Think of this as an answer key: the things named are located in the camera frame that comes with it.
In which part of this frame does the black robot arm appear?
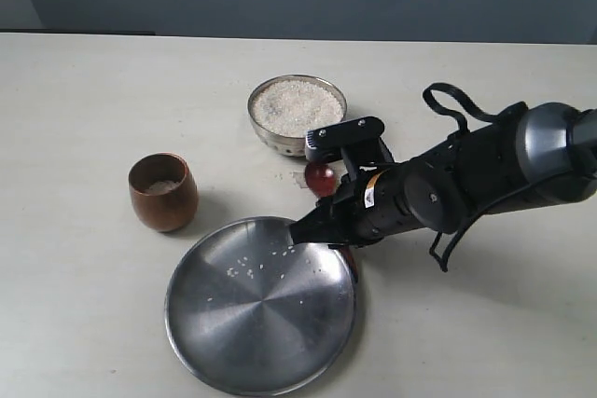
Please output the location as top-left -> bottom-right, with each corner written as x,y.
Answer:
289,103 -> 596,246

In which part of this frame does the steel bowl of rice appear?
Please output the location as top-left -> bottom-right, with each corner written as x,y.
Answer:
247,75 -> 347,158

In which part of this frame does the round steel plate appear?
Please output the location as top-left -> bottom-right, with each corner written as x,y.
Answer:
164,216 -> 357,397

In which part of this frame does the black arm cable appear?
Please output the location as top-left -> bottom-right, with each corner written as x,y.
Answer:
422,82 -> 500,273

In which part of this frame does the red wooden spoon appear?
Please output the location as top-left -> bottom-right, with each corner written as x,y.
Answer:
304,162 -> 359,283

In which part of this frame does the clear tape patch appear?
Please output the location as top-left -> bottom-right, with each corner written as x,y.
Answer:
292,172 -> 309,189

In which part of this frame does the brown wooden cup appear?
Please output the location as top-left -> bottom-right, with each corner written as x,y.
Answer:
128,153 -> 199,233

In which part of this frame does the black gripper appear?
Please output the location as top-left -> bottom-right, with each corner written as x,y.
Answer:
288,138 -> 423,250

